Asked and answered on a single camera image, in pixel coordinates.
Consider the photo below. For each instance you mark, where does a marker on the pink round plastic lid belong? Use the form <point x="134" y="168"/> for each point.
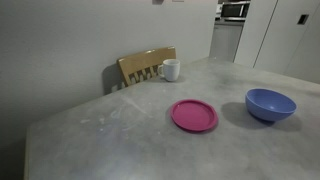
<point x="193" y="115"/>

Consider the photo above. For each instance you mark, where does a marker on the blue plastic bowl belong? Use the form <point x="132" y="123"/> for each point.
<point x="270" y="107"/>

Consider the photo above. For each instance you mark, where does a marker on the white ceramic mug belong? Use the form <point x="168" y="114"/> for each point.
<point x="171" y="70"/>

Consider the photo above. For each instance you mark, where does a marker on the wooden chair with cutout backrest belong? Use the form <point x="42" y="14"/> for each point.
<point x="140" y="61"/>

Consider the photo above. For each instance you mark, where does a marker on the white kitchen counter unit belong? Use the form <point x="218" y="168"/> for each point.
<point x="226" y="40"/>

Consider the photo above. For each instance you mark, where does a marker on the stainless microwave oven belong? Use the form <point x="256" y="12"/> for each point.
<point x="234" y="10"/>

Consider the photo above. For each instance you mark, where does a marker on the tall white cabinet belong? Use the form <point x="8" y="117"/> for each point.
<point x="276" y="36"/>

